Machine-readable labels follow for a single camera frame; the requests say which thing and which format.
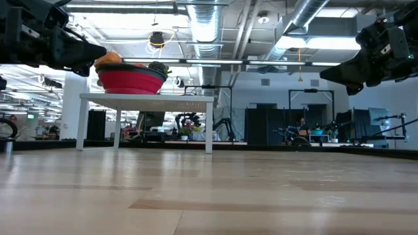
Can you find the white background monitor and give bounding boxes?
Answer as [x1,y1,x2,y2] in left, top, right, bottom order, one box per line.
[368,107,392,127]

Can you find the black partition panel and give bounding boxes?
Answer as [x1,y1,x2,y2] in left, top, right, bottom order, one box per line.
[244,107,297,146]

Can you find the black camera stand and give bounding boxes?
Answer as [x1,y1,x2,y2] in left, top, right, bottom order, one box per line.
[373,112,408,142]

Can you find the person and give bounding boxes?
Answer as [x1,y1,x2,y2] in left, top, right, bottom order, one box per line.
[8,114,32,142]
[287,116,313,146]

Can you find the dark background monitor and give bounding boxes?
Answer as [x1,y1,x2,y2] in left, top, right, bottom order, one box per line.
[136,111,167,131]

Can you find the black aluminium table frame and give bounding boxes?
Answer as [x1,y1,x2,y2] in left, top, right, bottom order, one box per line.
[12,139,418,161]

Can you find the white perforated metal rack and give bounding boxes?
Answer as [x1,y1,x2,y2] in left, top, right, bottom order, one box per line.
[76,93,215,155]

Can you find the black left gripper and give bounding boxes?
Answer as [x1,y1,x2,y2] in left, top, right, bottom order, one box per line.
[0,0,108,78]

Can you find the long ceiling light strip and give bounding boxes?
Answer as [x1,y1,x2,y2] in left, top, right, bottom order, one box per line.
[122,57,342,67]

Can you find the dark fruit with green calyx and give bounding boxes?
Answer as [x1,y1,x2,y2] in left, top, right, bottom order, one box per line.
[148,61,173,79]

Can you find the black background cabinet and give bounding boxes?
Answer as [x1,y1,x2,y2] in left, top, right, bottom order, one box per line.
[86,109,107,141]

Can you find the orange mango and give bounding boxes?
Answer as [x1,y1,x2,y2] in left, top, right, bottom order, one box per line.
[94,51,123,69]

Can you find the silver ceiling duct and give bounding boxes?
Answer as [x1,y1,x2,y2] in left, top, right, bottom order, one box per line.
[187,0,226,89]
[264,0,330,61]

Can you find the red collapsible bowl grey rim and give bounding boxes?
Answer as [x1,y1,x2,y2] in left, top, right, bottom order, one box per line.
[95,62,167,95]

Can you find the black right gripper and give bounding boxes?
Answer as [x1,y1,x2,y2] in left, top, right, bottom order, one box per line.
[319,0,418,97]

